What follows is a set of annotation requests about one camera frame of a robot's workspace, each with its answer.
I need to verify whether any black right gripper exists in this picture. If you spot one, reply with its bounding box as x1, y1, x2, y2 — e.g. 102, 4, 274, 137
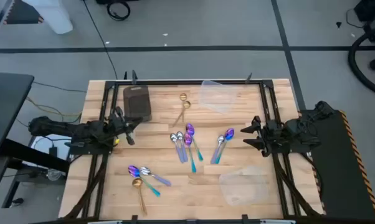
240, 115, 285, 157

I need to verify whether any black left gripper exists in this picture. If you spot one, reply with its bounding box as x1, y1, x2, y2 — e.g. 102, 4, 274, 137
108, 106, 144, 146

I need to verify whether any clear plastic bin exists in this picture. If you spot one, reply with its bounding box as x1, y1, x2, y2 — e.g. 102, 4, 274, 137
199, 79, 243, 114
218, 165, 270, 207

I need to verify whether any gold spoon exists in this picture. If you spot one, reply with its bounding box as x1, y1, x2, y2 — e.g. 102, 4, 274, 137
179, 93, 188, 123
131, 177, 148, 217
171, 100, 192, 128

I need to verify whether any dark grey translucent bin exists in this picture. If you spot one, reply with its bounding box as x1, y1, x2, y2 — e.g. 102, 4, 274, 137
122, 84, 153, 123

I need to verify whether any black platform hazard stripe edge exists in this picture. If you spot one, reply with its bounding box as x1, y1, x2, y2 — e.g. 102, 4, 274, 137
299, 108, 375, 220

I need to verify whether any white board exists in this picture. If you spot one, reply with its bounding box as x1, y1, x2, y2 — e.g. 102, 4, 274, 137
31, 134, 72, 158

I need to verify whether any clear plastic cup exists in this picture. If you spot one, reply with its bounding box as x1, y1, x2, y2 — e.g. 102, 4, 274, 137
46, 169, 62, 182

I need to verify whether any black equipment case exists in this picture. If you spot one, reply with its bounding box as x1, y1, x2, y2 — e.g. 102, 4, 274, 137
95, 0, 140, 5

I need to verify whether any black desk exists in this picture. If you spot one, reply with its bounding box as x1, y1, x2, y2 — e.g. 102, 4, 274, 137
0, 71, 70, 208

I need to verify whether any black mat hazard stripe edge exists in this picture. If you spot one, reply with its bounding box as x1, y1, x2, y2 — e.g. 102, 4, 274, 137
2, 0, 45, 25

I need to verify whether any black equipment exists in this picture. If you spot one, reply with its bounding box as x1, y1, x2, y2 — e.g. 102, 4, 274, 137
354, 0, 375, 43

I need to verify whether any black floor cable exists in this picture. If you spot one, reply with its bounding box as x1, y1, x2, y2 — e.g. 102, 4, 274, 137
82, 0, 118, 80

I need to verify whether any black aluminium table frame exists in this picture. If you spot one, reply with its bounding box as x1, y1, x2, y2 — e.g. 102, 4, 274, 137
64, 70, 324, 224

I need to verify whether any thin black cable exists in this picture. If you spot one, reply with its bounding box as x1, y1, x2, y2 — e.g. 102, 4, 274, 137
32, 81, 87, 93

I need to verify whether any yellow floor cable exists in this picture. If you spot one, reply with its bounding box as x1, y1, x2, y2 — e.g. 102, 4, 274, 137
25, 96, 82, 118

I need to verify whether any coiled black cable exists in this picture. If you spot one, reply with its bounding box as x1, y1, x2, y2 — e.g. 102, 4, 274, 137
106, 1, 131, 22

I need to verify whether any thick black hose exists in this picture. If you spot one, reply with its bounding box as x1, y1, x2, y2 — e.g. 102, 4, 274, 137
348, 26, 375, 98

